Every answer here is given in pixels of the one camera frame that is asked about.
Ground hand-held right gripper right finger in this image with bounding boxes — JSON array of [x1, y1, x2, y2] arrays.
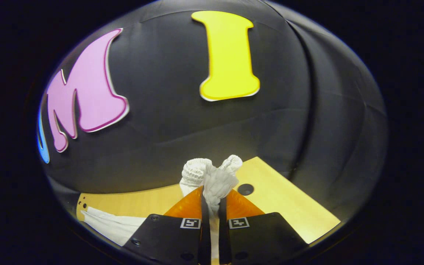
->
[[218, 188, 308, 265]]

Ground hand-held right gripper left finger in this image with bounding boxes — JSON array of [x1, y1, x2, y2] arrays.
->
[[123, 186, 211, 265]]

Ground white jeans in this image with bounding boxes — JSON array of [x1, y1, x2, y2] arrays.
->
[[81, 155, 243, 260]]

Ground black backdrop cloth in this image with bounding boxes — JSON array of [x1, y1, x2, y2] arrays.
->
[[37, 0, 388, 221]]

